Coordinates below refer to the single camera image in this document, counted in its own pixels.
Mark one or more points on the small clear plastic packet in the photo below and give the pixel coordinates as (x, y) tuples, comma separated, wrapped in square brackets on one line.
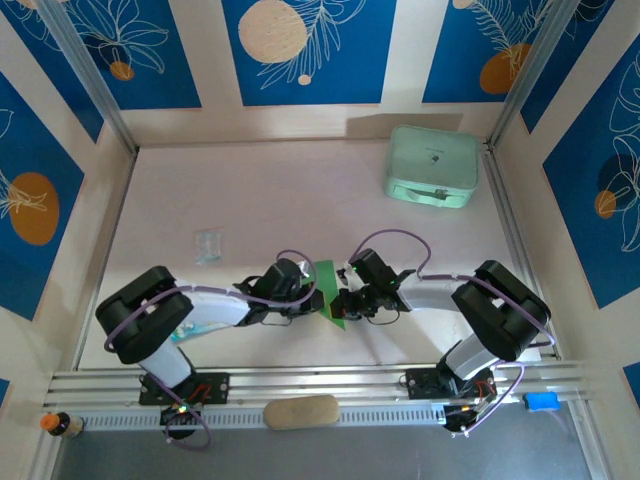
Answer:
[(209, 247)]

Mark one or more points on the beige oval wooden block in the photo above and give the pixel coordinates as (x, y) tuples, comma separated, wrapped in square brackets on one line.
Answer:
[(301, 412)]

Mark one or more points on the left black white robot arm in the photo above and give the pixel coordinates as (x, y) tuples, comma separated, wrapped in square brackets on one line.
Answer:
[(145, 315)]

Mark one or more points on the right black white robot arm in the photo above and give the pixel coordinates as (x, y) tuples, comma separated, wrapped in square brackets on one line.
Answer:
[(500, 310)]

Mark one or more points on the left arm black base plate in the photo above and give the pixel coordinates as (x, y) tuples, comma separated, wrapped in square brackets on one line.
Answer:
[(220, 387)]

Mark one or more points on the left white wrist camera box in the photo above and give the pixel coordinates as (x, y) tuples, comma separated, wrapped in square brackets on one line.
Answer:
[(303, 267)]

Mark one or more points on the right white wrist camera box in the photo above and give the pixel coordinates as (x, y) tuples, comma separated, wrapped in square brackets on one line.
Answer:
[(346, 270)]

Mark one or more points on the aluminium frame post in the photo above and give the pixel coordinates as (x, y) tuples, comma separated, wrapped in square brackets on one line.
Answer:
[(90, 75), (533, 75)]

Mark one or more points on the small bottle with orange cap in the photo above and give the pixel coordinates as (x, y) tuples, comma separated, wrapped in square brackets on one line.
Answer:
[(62, 424)]

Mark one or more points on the aluminium side rail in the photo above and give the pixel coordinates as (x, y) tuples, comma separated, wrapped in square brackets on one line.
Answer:
[(500, 192)]

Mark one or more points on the green square paper sheet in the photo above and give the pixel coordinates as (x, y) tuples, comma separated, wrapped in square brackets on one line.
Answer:
[(325, 275)]

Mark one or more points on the aluminium mounting rail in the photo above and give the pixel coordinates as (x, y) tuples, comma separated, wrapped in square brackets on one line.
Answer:
[(320, 380)]

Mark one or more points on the mint green zipper case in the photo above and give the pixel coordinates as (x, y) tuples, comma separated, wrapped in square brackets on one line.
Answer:
[(430, 160)]

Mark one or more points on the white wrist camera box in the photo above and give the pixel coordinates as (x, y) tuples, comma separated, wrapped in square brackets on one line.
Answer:
[(346, 270), (303, 267)]

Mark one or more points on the blue snack packet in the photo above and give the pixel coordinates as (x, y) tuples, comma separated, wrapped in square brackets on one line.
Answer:
[(200, 329)]

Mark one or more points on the small blue box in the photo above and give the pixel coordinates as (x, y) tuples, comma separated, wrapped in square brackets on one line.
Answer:
[(541, 401)]

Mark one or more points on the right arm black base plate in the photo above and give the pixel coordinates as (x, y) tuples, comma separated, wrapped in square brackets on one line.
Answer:
[(420, 385)]

